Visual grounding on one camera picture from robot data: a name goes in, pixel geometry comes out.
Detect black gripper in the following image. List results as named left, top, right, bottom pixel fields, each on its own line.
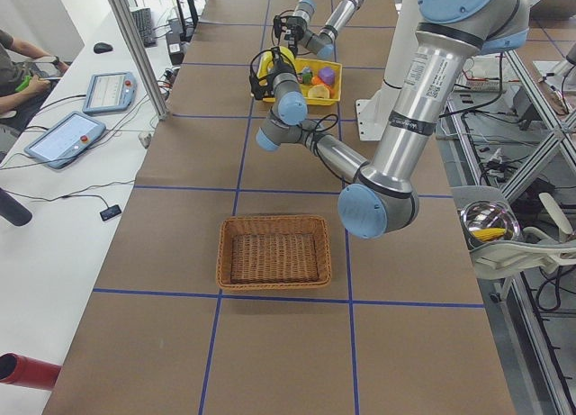
left=269, top=48, right=291, bottom=78
left=284, top=21, right=307, bottom=50

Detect yellow tape roll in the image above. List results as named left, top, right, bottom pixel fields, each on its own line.
left=258, top=46, right=295, bottom=75

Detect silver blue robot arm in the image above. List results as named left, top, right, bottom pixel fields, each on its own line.
left=252, top=0, right=531, bottom=239
left=284, top=0, right=364, bottom=60

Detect yellow plastic basket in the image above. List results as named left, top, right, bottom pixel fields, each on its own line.
left=251, top=51, right=342, bottom=106

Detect brown wicker basket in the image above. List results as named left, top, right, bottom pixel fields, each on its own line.
left=216, top=215, right=332, bottom=291

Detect orange toy piece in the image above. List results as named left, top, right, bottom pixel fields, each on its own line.
left=311, top=76, right=334, bottom=96

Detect bread slice toy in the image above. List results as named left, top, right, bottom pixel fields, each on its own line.
left=307, top=85, right=331, bottom=99

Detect purple cube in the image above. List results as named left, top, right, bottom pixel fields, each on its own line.
left=318, top=67, right=337, bottom=86

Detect black keyboard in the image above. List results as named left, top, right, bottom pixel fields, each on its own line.
left=130, top=7, right=157, bottom=48

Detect upper teach pendant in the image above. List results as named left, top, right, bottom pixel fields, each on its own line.
left=82, top=72, right=137, bottom=115

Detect teach pendant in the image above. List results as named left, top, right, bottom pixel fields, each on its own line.
left=24, top=112, right=105, bottom=169
left=82, top=72, right=137, bottom=115

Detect black computer mouse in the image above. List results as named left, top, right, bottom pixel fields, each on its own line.
left=93, top=42, right=113, bottom=54

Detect small black device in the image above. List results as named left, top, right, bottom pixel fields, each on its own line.
left=99, top=204, right=122, bottom=221

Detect lower teach pendant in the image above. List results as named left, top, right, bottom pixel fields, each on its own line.
left=24, top=112, right=105, bottom=169

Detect white pot with corn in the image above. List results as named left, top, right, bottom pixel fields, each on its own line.
left=459, top=200, right=521, bottom=249

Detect person at desk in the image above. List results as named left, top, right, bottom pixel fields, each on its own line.
left=1, top=30, right=69, bottom=122

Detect red bottle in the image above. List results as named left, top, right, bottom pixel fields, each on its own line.
left=1, top=353, right=61, bottom=391

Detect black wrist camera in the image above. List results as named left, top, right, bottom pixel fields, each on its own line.
left=249, top=71, right=274, bottom=101
left=273, top=14, right=287, bottom=41

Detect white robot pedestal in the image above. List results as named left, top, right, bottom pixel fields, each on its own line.
left=355, top=0, right=422, bottom=141

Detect aluminium frame post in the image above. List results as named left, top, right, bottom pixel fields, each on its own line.
left=108, top=0, right=168, bottom=121

